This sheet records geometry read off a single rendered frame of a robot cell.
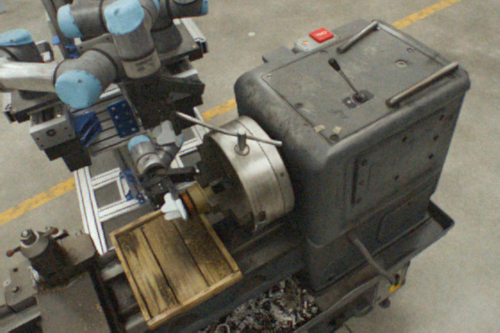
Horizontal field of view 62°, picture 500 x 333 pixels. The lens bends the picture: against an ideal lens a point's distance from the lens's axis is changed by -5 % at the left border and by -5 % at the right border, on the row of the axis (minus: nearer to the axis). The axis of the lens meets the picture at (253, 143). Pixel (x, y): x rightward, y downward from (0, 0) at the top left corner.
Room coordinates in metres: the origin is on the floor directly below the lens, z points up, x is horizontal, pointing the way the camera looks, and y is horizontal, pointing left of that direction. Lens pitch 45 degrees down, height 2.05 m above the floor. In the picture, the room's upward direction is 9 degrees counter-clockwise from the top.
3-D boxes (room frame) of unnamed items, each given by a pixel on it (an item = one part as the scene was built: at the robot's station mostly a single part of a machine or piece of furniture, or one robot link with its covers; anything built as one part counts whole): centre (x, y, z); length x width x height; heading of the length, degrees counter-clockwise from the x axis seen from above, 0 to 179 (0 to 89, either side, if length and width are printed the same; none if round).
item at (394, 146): (1.02, -0.32, 1.06); 0.59 x 0.48 x 0.39; 114
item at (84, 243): (0.67, 0.60, 0.99); 0.20 x 0.10 x 0.05; 114
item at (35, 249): (0.66, 0.62, 1.13); 0.08 x 0.08 x 0.03
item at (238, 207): (0.72, 0.07, 1.08); 0.12 x 0.11 x 0.05; 24
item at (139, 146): (0.99, 0.35, 1.08); 0.11 x 0.08 x 0.09; 23
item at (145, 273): (0.72, 0.30, 0.89); 0.36 x 0.30 x 0.04; 24
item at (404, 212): (1.02, -0.31, 0.43); 0.60 x 0.48 x 0.86; 114
